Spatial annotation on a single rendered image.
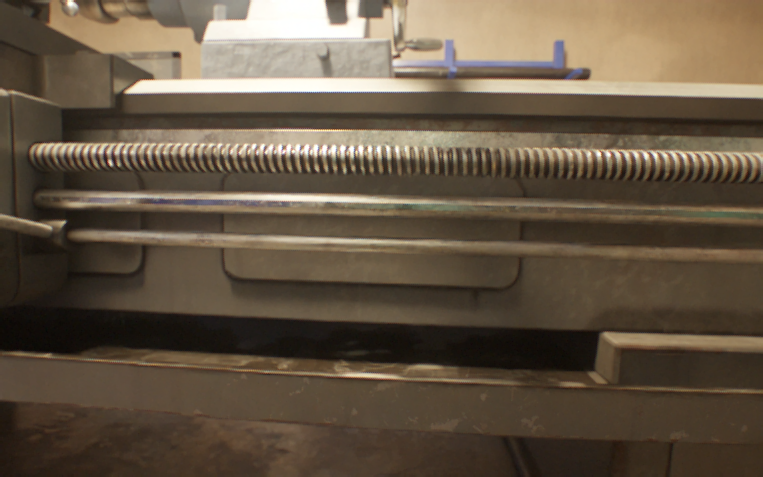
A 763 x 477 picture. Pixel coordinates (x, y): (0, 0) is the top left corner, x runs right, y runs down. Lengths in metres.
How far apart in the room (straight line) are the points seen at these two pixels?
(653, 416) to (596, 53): 4.07
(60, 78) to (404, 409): 0.69
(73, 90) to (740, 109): 0.98
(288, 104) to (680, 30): 4.49
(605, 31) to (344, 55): 3.96
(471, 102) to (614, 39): 3.99
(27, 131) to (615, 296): 0.89
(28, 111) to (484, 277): 0.70
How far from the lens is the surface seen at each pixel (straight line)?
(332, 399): 0.48
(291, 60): 0.74
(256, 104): 0.64
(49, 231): 0.70
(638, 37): 4.66
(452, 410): 0.48
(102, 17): 1.12
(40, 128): 0.75
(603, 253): 0.57
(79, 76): 0.77
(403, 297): 0.61
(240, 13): 0.92
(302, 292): 0.63
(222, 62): 0.79
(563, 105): 0.63
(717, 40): 5.03
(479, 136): 0.59
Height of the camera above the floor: 0.65
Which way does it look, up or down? 5 degrees down
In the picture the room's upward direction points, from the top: 1 degrees clockwise
